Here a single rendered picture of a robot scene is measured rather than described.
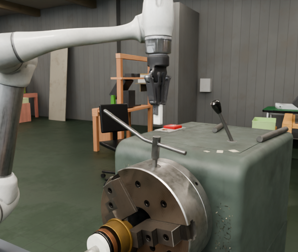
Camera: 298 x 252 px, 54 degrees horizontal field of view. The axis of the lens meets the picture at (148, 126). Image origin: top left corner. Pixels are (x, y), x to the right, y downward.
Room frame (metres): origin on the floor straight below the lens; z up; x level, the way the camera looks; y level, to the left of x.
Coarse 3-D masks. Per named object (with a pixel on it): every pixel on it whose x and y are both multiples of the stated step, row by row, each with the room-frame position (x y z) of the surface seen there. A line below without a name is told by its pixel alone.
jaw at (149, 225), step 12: (132, 228) 0.67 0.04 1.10; (144, 228) 0.67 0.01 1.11; (156, 228) 0.66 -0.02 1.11; (168, 228) 0.65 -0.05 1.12; (180, 228) 0.66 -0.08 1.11; (192, 228) 0.68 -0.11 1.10; (144, 240) 0.66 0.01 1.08; (156, 240) 0.65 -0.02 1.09; (168, 240) 0.64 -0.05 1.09; (180, 240) 0.65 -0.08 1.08
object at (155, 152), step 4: (156, 136) 0.76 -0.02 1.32; (160, 136) 0.76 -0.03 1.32; (152, 140) 0.76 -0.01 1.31; (156, 140) 0.75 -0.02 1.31; (160, 140) 0.76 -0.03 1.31; (152, 144) 0.76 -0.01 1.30; (156, 144) 0.76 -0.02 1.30; (152, 148) 0.76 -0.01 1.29; (156, 148) 0.76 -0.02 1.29; (152, 152) 0.76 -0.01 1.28; (156, 152) 0.76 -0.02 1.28; (152, 156) 0.76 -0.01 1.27; (156, 156) 0.76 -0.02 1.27; (152, 160) 0.77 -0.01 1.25; (156, 160) 0.76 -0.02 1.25; (152, 164) 0.77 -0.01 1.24; (156, 164) 0.76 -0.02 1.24
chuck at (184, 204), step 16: (112, 176) 0.82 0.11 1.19; (128, 176) 0.77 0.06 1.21; (144, 176) 0.73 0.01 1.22; (160, 176) 0.71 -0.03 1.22; (176, 176) 0.74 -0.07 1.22; (144, 192) 0.73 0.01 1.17; (160, 192) 0.70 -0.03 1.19; (176, 192) 0.69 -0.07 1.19; (192, 192) 0.72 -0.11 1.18; (144, 208) 0.73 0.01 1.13; (160, 208) 0.70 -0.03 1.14; (176, 208) 0.67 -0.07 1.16; (192, 208) 0.69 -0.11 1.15; (192, 224) 0.68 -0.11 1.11; (192, 240) 0.66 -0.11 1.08
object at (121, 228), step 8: (104, 224) 0.67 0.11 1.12; (112, 224) 0.66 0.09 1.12; (120, 224) 0.66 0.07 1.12; (128, 224) 0.69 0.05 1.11; (96, 232) 0.64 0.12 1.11; (104, 232) 0.63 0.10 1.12; (112, 232) 0.64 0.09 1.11; (120, 232) 0.64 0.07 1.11; (128, 232) 0.65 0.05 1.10; (112, 240) 0.62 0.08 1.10; (120, 240) 0.63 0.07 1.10; (128, 240) 0.65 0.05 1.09; (112, 248) 0.61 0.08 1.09; (120, 248) 0.63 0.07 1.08; (128, 248) 0.65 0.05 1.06
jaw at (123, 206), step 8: (112, 184) 0.75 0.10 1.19; (120, 184) 0.77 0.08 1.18; (112, 192) 0.75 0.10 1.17; (120, 192) 0.75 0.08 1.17; (128, 192) 0.77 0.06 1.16; (112, 200) 0.72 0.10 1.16; (120, 200) 0.73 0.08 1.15; (128, 200) 0.75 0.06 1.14; (112, 208) 0.72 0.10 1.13; (120, 208) 0.72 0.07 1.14; (128, 208) 0.73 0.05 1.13; (136, 208) 0.75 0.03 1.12; (112, 216) 0.70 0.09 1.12; (120, 216) 0.70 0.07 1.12; (128, 216) 0.74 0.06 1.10
